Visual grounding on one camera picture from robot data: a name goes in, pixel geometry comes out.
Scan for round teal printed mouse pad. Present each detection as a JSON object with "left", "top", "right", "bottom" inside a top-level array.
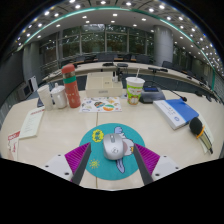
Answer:
[{"left": 79, "top": 122, "right": 146, "bottom": 181}]

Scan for black foam-tipped microphone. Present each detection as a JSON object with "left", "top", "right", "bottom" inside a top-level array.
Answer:
[{"left": 188, "top": 116, "right": 214, "bottom": 155}]

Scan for silver grey computer mouse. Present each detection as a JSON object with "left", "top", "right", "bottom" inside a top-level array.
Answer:
[{"left": 102, "top": 132, "right": 125, "bottom": 161}]

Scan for red printed fan magazine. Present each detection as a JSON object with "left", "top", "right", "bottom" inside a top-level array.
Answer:
[{"left": 7, "top": 130, "right": 22, "bottom": 162}]

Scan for green printed paper drink cup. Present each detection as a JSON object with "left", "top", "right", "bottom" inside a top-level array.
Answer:
[{"left": 125, "top": 68, "right": 146, "bottom": 106}]

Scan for tall white paper cup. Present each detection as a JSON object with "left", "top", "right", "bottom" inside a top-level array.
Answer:
[{"left": 36, "top": 84, "right": 54, "bottom": 112}]

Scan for blue and white book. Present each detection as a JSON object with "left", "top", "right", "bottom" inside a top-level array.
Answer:
[{"left": 152, "top": 97, "right": 200, "bottom": 131}]

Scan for red bottle with green band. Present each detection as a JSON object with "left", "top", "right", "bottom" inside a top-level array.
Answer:
[{"left": 61, "top": 63, "right": 82, "bottom": 109}]

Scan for dark office chairs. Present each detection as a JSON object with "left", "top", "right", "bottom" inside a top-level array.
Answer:
[{"left": 59, "top": 53, "right": 214, "bottom": 98}]

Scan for white lidded mug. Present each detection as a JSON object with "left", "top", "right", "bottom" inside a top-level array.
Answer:
[{"left": 50, "top": 83, "right": 69, "bottom": 110}]

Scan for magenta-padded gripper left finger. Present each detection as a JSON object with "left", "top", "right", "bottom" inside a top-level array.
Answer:
[{"left": 43, "top": 142, "right": 93, "bottom": 186}]

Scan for ceiling spot lights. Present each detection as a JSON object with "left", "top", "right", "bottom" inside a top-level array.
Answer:
[{"left": 14, "top": 0, "right": 224, "bottom": 73}]

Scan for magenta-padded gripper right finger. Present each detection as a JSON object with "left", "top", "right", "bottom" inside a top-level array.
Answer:
[{"left": 132, "top": 143, "right": 183, "bottom": 187}]

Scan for black conference microphone unit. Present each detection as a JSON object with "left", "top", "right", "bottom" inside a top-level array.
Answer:
[{"left": 139, "top": 79, "right": 188, "bottom": 104}]

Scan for white paper booklet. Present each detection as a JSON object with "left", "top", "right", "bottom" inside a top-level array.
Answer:
[{"left": 18, "top": 106, "right": 46, "bottom": 140}]

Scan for colourful sticker sheet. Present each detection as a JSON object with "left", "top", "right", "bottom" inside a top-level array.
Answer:
[{"left": 79, "top": 96, "right": 123, "bottom": 114}]

